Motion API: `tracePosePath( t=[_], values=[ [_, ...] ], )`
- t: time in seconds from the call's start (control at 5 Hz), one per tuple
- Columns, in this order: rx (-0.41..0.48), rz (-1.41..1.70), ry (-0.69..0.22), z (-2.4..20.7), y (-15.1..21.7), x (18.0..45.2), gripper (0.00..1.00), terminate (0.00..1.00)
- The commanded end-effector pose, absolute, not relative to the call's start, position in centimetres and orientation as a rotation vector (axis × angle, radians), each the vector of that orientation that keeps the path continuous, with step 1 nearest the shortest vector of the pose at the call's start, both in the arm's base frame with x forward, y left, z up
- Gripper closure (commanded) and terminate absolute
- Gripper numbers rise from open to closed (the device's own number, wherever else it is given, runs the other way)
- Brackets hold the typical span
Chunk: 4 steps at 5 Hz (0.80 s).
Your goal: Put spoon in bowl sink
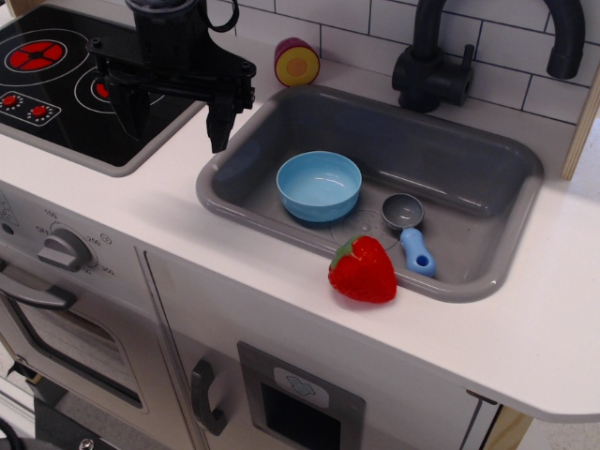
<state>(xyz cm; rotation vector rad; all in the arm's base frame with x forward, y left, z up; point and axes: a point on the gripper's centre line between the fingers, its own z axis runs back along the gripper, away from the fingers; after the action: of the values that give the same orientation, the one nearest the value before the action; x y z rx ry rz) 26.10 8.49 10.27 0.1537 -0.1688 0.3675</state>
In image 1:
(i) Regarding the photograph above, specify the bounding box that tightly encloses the grey oven dial knob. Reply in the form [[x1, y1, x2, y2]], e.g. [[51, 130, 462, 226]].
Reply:
[[37, 228, 92, 272]]

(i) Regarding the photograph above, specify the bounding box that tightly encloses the grey dispenser panel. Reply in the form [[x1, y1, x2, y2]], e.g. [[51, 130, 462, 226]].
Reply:
[[237, 341, 366, 450]]

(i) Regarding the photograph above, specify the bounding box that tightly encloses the grey spoon with blue handle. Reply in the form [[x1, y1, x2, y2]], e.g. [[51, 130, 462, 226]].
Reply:
[[381, 193, 437, 278]]

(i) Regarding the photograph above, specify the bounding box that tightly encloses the black toy faucet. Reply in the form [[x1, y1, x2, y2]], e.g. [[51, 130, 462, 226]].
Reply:
[[392, 0, 586, 113]]

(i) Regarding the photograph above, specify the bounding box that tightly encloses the toy oven door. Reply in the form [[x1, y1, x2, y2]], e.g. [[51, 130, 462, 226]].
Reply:
[[1, 247, 200, 449]]

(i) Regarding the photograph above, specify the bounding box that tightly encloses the grey oven door handle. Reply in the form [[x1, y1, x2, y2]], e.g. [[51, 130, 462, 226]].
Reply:
[[1, 260, 77, 310]]

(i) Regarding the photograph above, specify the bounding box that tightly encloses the grey toy sink basin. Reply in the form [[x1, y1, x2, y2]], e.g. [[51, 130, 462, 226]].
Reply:
[[196, 85, 544, 303]]

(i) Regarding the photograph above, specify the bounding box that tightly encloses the light blue plastic bowl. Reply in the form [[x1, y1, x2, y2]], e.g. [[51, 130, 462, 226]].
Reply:
[[276, 151, 362, 223]]

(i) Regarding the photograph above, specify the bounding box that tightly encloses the black toy stovetop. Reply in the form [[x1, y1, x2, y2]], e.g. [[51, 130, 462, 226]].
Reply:
[[1, 5, 203, 177]]

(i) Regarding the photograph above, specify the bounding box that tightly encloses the red toy strawberry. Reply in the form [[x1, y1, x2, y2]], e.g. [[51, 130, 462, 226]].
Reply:
[[328, 235, 398, 304]]

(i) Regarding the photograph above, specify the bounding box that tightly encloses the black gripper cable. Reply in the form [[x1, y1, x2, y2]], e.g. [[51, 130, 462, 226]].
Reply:
[[203, 0, 240, 34]]

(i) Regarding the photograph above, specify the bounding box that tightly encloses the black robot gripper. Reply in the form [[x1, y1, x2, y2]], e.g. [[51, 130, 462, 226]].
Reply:
[[87, 1, 256, 154]]

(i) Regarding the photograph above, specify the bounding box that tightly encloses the grey cabinet door handle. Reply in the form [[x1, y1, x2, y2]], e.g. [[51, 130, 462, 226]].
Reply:
[[190, 359, 228, 436]]

